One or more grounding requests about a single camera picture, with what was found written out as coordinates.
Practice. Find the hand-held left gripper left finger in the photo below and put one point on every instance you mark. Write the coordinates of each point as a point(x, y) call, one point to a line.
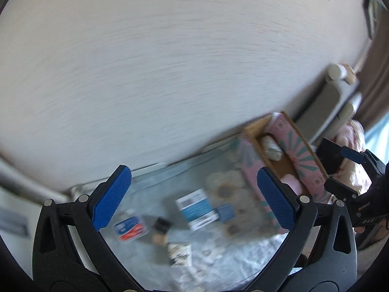
point(111, 199)

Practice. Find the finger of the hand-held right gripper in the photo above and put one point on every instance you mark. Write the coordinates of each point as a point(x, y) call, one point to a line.
point(340, 188)
point(353, 155)

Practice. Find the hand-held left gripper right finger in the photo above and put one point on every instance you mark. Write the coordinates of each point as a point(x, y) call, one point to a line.
point(276, 201)

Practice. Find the red and blue packet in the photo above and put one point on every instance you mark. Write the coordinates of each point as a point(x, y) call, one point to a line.
point(130, 228)

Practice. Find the pink printed cardboard box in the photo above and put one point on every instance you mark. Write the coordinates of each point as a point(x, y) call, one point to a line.
point(307, 155)

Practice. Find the small blue box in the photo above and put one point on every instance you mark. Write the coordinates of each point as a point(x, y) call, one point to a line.
point(225, 212)

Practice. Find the black capped foundation bottle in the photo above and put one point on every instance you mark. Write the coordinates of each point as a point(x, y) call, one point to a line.
point(160, 230)

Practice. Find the blue and white carton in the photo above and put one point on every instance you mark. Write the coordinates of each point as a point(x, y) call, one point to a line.
point(198, 208)

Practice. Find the floral tissue pack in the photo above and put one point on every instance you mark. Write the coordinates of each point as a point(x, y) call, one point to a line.
point(179, 254)

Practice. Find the person's right hand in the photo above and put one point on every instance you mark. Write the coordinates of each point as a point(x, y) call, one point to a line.
point(381, 234)

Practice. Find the pink blanket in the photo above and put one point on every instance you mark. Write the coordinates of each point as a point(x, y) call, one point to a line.
point(355, 155)

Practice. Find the pink folded towel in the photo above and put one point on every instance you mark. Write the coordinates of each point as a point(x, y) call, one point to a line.
point(292, 183)

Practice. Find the white rolled cloth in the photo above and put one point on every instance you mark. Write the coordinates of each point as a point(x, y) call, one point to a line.
point(272, 149)

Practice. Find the brown curtain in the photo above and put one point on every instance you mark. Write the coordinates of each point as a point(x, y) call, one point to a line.
point(376, 85)

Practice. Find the floral bed sheet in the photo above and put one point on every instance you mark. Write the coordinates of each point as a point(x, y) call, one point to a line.
point(218, 249)

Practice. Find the white cylinder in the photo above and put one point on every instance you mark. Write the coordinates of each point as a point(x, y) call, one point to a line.
point(336, 71)

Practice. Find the framed wall picture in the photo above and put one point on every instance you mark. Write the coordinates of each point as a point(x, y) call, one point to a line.
point(372, 15)

